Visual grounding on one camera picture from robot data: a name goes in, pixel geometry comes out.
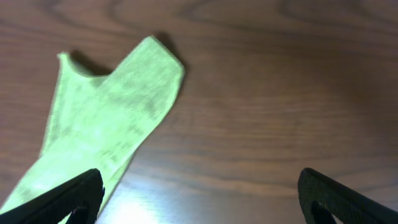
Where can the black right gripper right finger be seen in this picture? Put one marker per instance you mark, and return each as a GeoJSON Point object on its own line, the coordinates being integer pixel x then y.
{"type": "Point", "coordinates": [324, 200]}

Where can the green microfiber cloth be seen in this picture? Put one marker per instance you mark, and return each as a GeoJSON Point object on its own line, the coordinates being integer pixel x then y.
{"type": "Point", "coordinates": [98, 122]}

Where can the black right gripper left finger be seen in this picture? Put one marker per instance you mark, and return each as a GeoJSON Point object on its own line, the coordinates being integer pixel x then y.
{"type": "Point", "coordinates": [78, 200]}

